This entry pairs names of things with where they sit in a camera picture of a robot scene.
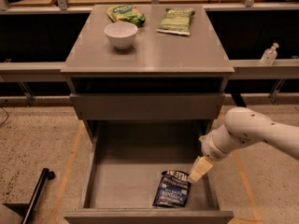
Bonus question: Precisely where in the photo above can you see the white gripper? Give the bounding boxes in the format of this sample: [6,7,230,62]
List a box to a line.
[188,125,237,183]

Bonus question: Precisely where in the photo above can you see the blue chip bag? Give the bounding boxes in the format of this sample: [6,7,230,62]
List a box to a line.
[152,170,191,208]

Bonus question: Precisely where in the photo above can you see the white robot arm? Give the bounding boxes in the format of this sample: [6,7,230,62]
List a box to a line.
[188,106,299,183]

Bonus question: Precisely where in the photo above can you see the open grey middle drawer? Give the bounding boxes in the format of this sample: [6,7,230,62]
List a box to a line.
[64,121,234,224]

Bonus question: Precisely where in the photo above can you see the grey drawer cabinet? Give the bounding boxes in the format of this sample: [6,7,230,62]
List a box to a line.
[61,5,234,137]

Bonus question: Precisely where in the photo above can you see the closed grey top drawer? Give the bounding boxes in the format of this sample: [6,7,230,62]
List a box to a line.
[70,93,224,120]

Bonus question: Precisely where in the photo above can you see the flat green chip bag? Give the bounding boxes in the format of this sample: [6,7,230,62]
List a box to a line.
[156,7,195,36]

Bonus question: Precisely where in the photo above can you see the crumpled green chip bag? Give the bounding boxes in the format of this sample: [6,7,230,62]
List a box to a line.
[106,4,146,27]

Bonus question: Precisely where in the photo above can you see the clear sanitizer pump bottle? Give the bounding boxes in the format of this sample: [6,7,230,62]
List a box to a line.
[260,43,279,66]

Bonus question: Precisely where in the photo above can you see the black pole with knob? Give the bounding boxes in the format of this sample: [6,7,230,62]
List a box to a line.
[21,168,55,224]

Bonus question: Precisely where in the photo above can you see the white ceramic bowl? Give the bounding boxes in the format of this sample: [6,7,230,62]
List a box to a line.
[104,21,138,49]

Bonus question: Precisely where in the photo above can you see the grey metal rail shelf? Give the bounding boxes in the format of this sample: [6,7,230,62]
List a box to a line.
[0,59,299,82]

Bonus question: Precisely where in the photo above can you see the black cable on floor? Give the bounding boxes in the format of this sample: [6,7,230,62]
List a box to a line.
[0,105,9,128]

